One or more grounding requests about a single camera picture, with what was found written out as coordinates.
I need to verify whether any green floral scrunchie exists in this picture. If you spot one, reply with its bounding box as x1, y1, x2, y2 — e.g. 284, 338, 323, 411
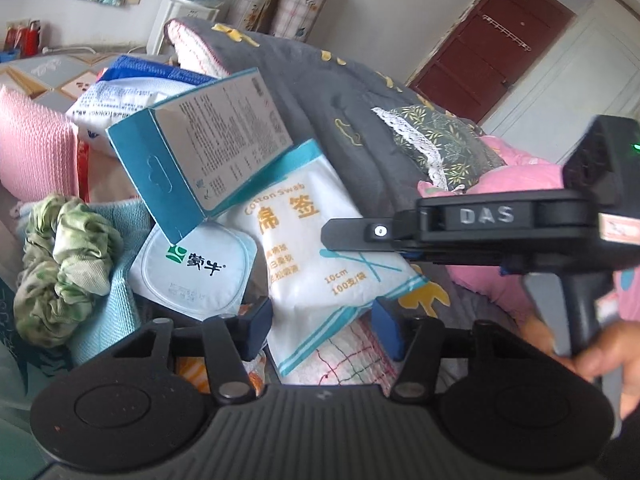
13, 195, 124, 348

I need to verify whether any dark floral lace pillow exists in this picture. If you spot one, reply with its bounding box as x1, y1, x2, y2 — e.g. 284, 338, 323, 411
371, 104, 508, 192

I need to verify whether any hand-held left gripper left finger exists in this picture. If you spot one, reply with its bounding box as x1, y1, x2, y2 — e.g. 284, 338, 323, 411
112, 297, 274, 406

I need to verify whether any light blue towel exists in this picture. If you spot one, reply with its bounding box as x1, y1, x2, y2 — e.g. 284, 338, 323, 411
65, 199, 161, 366

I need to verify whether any teal cardboard box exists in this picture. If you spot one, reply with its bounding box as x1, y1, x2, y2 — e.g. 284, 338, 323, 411
106, 67, 296, 246

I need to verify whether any white cable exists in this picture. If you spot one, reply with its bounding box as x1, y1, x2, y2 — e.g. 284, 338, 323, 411
42, 45, 151, 57

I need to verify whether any grey quilt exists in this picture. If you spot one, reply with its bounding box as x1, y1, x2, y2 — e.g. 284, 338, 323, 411
165, 17, 506, 387

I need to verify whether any orange striped towel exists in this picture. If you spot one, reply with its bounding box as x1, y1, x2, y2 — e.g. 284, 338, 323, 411
177, 355, 263, 395

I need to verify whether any metal hook rack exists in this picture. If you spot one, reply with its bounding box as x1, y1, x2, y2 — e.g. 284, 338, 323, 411
482, 14, 532, 52

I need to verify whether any brown door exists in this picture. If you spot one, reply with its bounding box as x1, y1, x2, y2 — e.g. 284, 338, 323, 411
407, 0, 576, 123

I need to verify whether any pink blanket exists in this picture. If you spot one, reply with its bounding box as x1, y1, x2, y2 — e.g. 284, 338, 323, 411
417, 135, 640, 321

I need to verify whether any pink knitted cloth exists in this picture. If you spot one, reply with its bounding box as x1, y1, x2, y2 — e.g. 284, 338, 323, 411
0, 85, 81, 203

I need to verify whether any white yogurt cup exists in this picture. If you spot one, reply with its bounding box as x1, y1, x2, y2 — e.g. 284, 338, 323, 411
129, 222, 258, 322

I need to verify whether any patterned tablecloth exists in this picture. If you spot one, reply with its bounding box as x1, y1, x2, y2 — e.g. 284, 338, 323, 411
0, 52, 126, 111

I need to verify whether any white door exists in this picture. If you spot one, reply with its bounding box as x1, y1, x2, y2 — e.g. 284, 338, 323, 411
482, 0, 640, 163

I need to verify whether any teal fabric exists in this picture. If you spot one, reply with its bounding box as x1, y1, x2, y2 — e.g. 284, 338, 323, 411
0, 260, 71, 478

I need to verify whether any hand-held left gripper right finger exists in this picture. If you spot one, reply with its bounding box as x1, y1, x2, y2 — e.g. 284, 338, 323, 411
372, 296, 531, 403

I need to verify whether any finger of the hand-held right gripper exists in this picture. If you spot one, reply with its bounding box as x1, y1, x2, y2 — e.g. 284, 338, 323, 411
320, 216, 401, 254

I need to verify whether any white water dispenser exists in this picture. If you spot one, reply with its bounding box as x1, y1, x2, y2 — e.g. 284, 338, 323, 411
147, 0, 226, 56

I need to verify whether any white and blue package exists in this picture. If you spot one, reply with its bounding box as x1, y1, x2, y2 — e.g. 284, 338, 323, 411
65, 55, 221, 158

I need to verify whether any white cotton swab packet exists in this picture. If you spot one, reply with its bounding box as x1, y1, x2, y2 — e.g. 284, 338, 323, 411
215, 139, 431, 378

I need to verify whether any person's right hand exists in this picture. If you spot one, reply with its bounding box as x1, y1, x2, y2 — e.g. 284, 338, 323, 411
520, 317, 640, 421

